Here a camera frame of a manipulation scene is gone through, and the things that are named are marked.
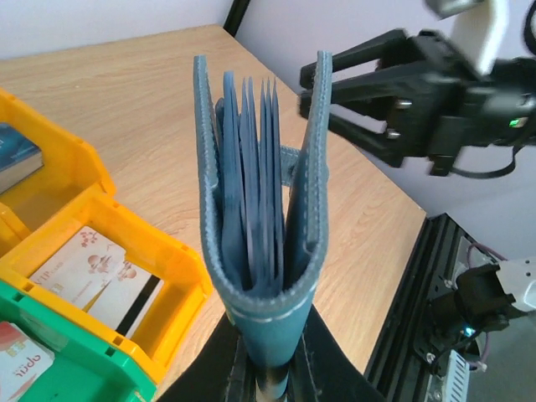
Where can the yellow bin front right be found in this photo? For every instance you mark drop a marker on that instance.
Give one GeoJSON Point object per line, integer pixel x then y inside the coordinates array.
{"type": "Point", "coordinates": [186, 287]}

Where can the yellow bin back right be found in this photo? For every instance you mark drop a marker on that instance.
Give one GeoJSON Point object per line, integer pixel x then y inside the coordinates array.
{"type": "Point", "coordinates": [43, 168]}

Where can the right black frame post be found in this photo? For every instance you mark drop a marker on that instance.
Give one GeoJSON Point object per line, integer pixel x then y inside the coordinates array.
{"type": "Point", "coordinates": [235, 16]}

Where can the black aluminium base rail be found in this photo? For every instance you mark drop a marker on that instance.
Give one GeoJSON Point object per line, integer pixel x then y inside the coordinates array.
{"type": "Point", "coordinates": [399, 367]}

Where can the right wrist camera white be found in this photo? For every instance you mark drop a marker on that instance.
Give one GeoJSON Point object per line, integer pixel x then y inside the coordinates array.
{"type": "Point", "coordinates": [478, 28]}

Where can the white pink VIP card stack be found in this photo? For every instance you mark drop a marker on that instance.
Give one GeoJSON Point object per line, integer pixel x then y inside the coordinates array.
{"type": "Point", "coordinates": [81, 268]}

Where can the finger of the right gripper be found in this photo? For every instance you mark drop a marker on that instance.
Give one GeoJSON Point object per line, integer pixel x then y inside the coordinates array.
{"type": "Point", "coordinates": [373, 142]}
{"type": "Point", "coordinates": [373, 49]}

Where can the magnetic stripe white card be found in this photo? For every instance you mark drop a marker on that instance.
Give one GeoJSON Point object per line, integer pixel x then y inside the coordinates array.
{"type": "Point", "coordinates": [124, 303]}

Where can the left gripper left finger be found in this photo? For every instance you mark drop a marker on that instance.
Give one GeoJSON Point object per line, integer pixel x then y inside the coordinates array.
{"type": "Point", "coordinates": [221, 372]}

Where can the white red circle card stack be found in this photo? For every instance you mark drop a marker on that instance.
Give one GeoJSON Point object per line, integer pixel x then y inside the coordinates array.
{"type": "Point", "coordinates": [23, 361]}

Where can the yellow bin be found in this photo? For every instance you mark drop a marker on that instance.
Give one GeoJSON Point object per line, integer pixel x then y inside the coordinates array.
{"type": "Point", "coordinates": [186, 287]}
{"type": "Point", "coordinates": [43, 168]}

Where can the blue card holder wallet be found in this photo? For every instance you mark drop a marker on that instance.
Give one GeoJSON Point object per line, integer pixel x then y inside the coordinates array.
{"type": "Point", "coordinates": [263, 207]}

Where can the green bin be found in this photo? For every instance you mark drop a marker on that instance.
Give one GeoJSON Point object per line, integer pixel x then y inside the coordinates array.
{"type": "Point", "coordinates": [84, 368]}

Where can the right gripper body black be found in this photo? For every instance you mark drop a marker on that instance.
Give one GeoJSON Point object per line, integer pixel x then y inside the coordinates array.
{"type": "Point", "coordinates": [441, 104]}

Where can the blue card stack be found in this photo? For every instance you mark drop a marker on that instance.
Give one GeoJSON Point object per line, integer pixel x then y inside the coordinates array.
{"type": "Point", "coordinates": [20, 158]}

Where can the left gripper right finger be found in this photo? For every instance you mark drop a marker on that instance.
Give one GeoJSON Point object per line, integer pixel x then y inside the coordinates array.
{"type": "Point", "coordinates": [320, 371]}

